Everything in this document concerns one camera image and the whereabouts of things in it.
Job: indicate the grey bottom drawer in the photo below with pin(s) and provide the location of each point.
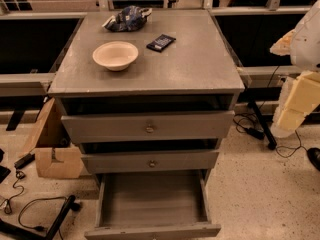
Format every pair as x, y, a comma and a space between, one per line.
167, 205

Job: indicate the grey drawer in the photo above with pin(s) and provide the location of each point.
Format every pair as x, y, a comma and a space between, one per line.
147, 126
167, 205
149, 161

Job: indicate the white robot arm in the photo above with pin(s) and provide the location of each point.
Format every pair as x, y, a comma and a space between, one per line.
306, 41

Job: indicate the grey drawer cabinet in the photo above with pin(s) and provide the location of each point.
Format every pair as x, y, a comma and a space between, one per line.
193, 74

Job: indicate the grey middle drawer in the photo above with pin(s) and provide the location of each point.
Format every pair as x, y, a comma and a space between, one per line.
149, 161

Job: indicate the grey top drawer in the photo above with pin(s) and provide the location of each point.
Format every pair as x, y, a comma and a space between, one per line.
147, 126

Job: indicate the black table leg right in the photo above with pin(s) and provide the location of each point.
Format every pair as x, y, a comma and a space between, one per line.
272, 142

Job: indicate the black round object right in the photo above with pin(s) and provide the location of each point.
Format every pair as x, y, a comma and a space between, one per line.
314, 157

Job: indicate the dark blue snack packet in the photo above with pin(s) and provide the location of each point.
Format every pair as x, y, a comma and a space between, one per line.
160, 43

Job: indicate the blue crumpled chip bag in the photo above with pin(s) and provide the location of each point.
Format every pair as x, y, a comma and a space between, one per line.
129, 19

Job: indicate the white bowl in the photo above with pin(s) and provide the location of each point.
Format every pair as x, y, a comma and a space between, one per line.
116, 55

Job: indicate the brown cardboard box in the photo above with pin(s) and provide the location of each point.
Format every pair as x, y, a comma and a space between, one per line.
55, 156

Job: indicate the black flat device on floor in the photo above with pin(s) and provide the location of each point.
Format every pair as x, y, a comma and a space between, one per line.
22, 162

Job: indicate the black stand leg left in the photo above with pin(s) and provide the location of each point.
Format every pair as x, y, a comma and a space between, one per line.
18, 233

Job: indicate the black power adapter with cable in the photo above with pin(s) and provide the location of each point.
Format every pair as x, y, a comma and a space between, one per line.
247, 123

